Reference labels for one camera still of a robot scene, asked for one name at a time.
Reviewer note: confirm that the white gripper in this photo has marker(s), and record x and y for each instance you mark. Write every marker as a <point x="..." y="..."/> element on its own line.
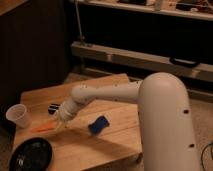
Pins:
<point x="66" y="112"/>

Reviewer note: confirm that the orange pepper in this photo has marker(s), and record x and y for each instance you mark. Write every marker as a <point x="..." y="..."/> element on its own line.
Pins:
<point x="44" y="127"/>

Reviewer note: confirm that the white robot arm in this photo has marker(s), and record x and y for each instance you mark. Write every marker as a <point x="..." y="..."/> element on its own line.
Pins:
<point x="166" y="126"/>

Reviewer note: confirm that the blue sponge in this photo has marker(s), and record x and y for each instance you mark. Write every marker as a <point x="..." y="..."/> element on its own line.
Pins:
<point x="98" y="125"/>

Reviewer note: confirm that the black round plate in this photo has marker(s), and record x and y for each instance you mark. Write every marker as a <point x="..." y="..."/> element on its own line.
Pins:
<point x="34" y="154"/>

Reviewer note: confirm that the wooden board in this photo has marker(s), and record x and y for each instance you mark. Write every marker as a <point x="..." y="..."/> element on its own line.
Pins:
<point x="74" y="148"/>

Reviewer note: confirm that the metal pole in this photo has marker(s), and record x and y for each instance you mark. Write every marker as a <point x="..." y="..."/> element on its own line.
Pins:
<point x="81" y="37"/>

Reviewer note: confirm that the cluttered shelf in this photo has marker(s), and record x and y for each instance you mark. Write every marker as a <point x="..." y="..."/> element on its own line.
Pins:
<point x="147" y="9"/>

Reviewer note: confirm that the metal case with handle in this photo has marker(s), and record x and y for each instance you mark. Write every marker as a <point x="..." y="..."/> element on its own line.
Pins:
<point x="140" y="60"/>

